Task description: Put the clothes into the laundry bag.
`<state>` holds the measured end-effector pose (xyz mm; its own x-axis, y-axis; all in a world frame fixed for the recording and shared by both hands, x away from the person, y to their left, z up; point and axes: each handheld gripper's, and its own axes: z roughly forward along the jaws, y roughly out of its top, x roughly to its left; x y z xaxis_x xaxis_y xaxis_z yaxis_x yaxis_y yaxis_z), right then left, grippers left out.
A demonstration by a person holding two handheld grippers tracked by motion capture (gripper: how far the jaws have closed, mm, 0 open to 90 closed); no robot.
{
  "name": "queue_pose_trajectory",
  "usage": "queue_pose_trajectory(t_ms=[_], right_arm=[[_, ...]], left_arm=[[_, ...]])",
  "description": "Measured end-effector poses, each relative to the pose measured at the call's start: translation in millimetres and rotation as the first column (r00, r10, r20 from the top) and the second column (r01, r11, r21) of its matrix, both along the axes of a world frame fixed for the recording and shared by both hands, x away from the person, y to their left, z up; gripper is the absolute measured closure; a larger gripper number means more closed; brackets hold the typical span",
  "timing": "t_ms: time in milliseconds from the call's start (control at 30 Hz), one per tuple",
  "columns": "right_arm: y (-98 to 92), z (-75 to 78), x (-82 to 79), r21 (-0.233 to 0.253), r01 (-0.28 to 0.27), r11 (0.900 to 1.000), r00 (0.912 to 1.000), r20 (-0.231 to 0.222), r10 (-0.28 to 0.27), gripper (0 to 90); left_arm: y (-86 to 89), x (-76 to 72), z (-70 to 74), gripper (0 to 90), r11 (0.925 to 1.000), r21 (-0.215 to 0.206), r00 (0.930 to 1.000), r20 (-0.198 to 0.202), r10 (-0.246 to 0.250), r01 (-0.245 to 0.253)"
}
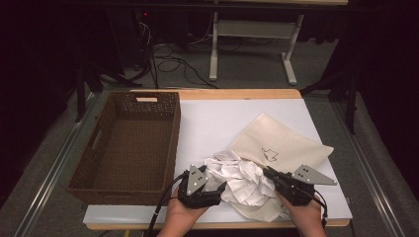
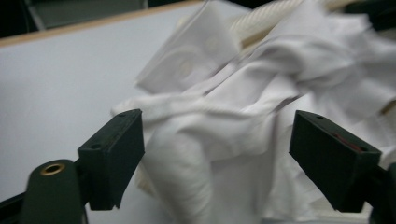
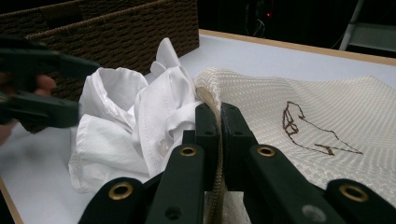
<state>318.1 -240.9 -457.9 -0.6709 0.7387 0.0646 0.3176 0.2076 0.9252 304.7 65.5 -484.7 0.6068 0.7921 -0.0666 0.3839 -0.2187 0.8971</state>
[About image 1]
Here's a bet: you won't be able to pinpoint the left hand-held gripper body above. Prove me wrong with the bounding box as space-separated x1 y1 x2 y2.
177 164 222 209

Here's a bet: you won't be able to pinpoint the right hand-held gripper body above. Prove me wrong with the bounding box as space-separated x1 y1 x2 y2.
272 163 338 207

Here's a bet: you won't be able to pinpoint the white shirt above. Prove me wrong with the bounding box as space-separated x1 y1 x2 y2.
203 149 279 207

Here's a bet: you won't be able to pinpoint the cream laundry bag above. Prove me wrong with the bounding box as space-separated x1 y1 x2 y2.
226 112 335 223

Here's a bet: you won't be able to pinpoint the brown woven basket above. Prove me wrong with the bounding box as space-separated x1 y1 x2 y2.
66 91 182 206

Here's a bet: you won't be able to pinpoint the person's right hand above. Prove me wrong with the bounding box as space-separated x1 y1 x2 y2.
276 192 326 233

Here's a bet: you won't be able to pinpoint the white table mat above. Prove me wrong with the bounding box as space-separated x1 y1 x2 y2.
82 98 354 225

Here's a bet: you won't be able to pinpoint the black tripod stand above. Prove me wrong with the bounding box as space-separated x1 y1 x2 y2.
298 65 360 135
72 61 143 123

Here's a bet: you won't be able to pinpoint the dark computer case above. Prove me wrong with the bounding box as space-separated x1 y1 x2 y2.
107 9 157 72

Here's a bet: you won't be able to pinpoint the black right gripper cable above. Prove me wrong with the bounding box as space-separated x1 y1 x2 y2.
305 189 330 228

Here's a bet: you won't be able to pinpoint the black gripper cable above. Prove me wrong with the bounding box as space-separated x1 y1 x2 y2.
143 171 190 237
305 189 330 228

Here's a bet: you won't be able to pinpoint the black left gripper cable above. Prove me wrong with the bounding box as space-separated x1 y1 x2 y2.
143 171 190 237

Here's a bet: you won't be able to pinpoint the metal floor rail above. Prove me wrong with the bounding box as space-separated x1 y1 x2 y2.
13 92 102 237
330 101 407 237

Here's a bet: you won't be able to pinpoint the black floor cables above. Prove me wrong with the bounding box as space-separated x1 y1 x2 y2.
149 41 219 90

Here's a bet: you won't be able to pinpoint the white desk frame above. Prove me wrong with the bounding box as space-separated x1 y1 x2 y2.
209 11 305 87

